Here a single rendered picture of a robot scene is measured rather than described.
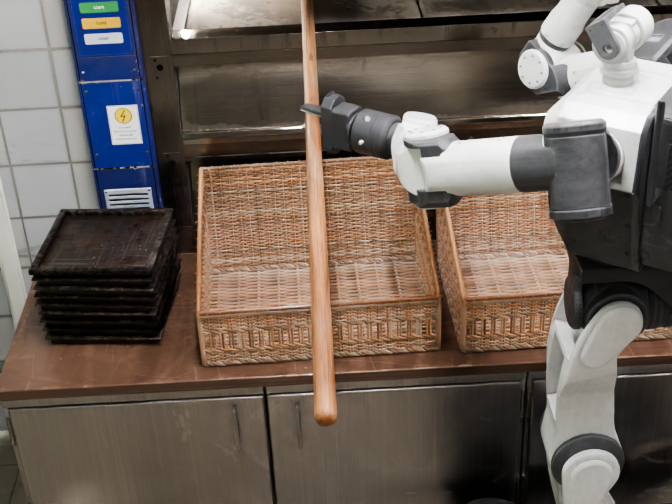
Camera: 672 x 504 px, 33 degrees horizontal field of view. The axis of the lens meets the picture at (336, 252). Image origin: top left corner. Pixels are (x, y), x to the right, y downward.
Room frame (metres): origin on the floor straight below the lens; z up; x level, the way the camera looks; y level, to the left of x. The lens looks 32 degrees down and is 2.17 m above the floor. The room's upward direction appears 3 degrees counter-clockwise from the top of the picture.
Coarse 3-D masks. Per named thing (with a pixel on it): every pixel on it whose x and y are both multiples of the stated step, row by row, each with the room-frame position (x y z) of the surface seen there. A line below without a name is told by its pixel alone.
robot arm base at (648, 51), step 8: (656, 24) 1.92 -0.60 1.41; (664, 24) 1.91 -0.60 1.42; (656, 32) 1.90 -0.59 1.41; (664, 32) 1.88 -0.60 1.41; (648, 40) 1.89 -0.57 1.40; (656, 40) 1.87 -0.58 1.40; (664, 40) 1.85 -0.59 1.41; (640, 48) 1.88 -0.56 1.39; (648, 48) 1.86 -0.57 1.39; (656, 48) 1.84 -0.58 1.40; (664, 48) 1.83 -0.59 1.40; (640, 56) 1.85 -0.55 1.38; (648, 56) 1.83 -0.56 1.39; (656, 56) 1.82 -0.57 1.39; (664, 56) 1.83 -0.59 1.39
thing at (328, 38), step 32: (192, 32) 2.60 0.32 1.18; (224, 32) 2.59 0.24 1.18; (256, 32) 2.58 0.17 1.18; (288, 32) 2.57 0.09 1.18; (320, 32) 2.57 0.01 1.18; (352, 32) 2.57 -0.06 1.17; (384, 32) 2.57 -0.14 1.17; (416, 32) 2.57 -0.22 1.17; (448, 32) 2.57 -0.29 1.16; (480, 32) 2.57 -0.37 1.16; (512, 32) 2.57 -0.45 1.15
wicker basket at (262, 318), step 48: (240, 192) 2.51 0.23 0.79; (288, 192) 2.51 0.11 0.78; (336, 192) 2.51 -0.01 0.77; (384, 192) 2.51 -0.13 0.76; (240, 240) 2.48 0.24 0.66; (288, 240) 2.48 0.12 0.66; (384, 240) 2.49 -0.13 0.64; (432, 240) 2.26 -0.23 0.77; (240, 288) 2.36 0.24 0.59; (288, 288) 2.35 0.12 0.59; (336, 288) 2.34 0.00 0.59; (384, 288) 2.33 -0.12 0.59; (432, 288) 2.15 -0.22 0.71; (240, 336) 2.07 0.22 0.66; (288, 336) 2.07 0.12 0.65; (336, 336) 2.14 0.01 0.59; (384, 336) 2.08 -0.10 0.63; (432, 336) 2.08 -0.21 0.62
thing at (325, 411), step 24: (312, 0) 2.72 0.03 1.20; (312, 24) 2.55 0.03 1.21; (312, 48) 2.40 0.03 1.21; (312, 72) 2.26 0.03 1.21; (312, 96) 2.14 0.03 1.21; (312, 120) 2.02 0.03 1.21; (312, 144) 1.92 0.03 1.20; (312, 168) 1.83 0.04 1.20; (312, 192) 1.74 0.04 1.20; (312, 216) 1.66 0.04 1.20; (312, 240) 1.58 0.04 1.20; (312, 264) 1.51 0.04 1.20; (312, 288) 1.45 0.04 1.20; (312, 312) 1.39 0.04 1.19; (312, 336) 1.33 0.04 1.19; (336, 408) 1.17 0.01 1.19
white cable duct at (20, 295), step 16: (0, 192) 2.54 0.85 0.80; (0, 208) 2.54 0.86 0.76; (0, 224) 2.54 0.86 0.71; (0, 240) 2.54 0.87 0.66; (0, 256) 2.54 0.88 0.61; (16, 256) 2.54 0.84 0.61; (16, 272) 2.54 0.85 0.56; (16, 288) 2.54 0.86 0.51; (16, 304) 2.54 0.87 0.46; (16, 320) 2.54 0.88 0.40
